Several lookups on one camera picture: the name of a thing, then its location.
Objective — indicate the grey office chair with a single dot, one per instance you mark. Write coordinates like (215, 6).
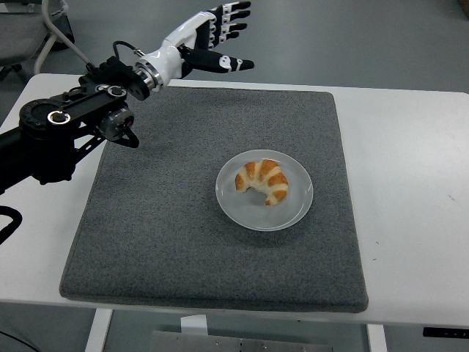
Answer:
(22, 40)

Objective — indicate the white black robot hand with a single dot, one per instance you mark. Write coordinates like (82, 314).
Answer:
(172, 55)

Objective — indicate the grey felt mat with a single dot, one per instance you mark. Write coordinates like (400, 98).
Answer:
(183, 249)

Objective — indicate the black table control panel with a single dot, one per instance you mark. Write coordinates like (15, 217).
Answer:
(447, 332)

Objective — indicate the white paper strip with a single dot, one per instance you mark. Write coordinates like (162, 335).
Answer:
(194, 324)

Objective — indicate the white table leg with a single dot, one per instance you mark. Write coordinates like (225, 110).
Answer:
(377, 339)
(98, 330)

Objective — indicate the round pale grey plate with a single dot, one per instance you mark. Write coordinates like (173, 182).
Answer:
(256, 218)

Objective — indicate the golden croissant bread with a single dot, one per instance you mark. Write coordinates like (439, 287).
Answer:
(267, 179)

